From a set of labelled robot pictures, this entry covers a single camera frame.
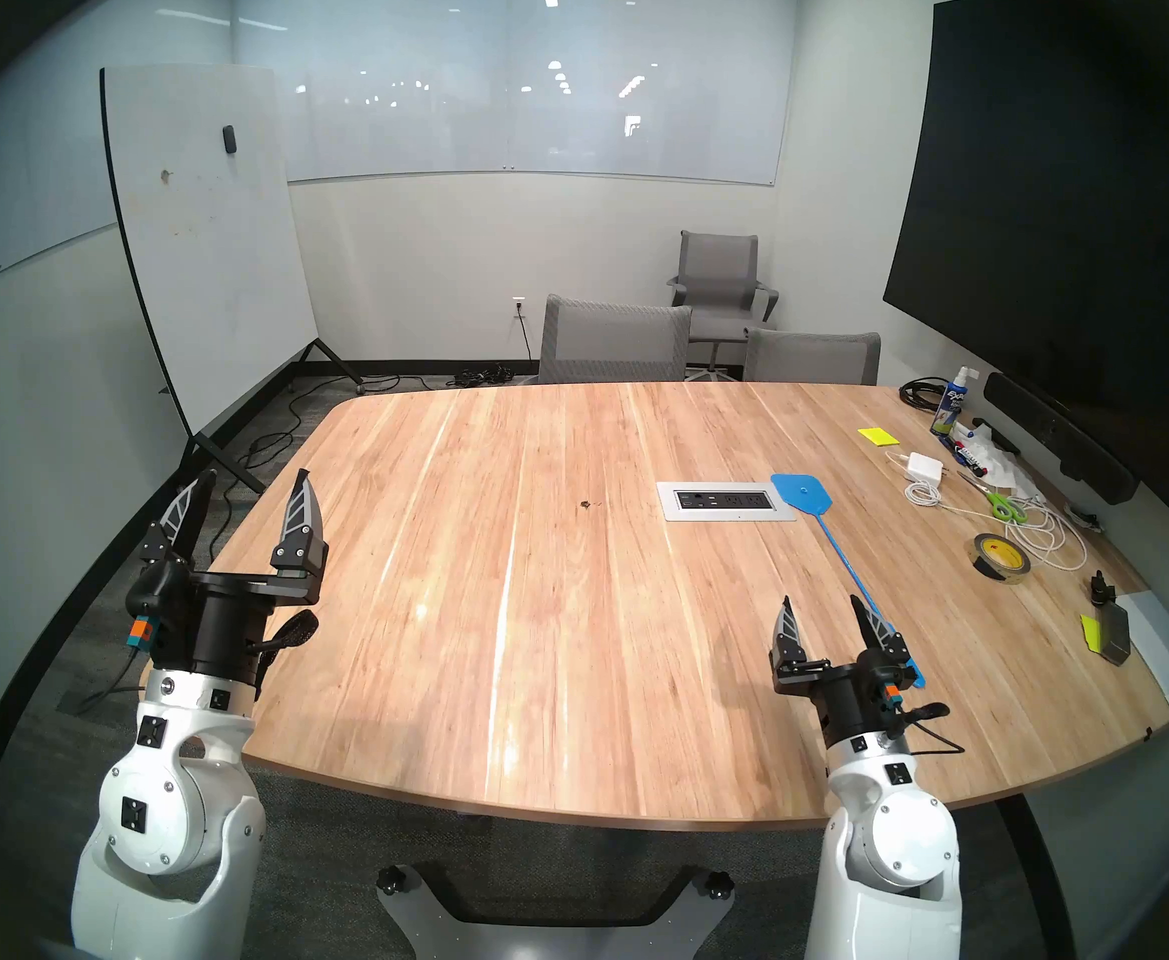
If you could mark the white power adapter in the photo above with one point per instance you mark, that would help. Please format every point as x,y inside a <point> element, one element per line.
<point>926,466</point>

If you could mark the silver table power outlet box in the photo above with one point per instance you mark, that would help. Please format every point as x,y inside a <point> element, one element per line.
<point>724,501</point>

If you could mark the black video sound bar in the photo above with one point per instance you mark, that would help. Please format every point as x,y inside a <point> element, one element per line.
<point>1054,433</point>

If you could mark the rolling white whiteboard black stand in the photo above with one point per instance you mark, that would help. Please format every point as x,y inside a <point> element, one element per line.
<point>204,248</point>

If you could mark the wall whiteboard with blue writing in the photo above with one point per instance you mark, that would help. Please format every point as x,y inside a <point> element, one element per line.
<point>24,168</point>

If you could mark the crumpled white tissue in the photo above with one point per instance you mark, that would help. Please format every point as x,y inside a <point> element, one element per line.
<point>1004,473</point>

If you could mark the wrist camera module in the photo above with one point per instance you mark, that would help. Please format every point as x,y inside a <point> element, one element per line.
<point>890,693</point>
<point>144,593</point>

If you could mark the grey mesh office chair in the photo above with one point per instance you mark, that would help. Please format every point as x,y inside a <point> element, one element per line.
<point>614,343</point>
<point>814,358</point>

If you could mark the whiteboard marker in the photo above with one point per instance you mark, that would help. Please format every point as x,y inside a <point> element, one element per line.
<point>970,453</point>

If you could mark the yellow sticky note pad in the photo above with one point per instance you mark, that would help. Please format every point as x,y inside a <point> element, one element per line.
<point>878,436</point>

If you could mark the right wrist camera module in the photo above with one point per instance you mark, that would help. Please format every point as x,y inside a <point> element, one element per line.
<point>890,693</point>

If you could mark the black and yellow tape roll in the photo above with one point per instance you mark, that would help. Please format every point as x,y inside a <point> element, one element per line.
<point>984,563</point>

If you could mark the large black TV screen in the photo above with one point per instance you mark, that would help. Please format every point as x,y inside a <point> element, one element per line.
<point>1044,218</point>

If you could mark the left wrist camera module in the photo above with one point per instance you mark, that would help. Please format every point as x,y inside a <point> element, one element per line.
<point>144,593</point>

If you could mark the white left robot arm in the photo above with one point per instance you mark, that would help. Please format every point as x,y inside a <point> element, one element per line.
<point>160,808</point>

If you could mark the wide glass wall whiteboard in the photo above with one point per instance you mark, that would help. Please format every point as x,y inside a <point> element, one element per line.
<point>544,118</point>

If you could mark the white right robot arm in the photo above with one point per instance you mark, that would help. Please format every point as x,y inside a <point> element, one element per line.
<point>884,848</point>

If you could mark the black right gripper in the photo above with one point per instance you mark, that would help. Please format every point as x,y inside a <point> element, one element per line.
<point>850,703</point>

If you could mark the whiteboard cleaner spray bottle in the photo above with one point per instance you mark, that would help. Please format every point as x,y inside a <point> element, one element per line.
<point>948,408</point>

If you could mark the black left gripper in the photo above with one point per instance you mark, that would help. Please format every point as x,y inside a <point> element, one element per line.
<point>214,628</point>

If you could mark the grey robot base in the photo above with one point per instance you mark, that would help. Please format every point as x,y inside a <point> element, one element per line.
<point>544,938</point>

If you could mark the yellow paper tab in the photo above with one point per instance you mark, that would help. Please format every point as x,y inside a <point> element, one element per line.
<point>1090,633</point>

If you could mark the grey office chair with armrests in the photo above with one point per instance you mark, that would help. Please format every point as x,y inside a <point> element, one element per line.
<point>720,268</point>

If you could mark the blue plastic fly swatter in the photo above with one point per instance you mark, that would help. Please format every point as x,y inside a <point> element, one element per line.
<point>802,495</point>

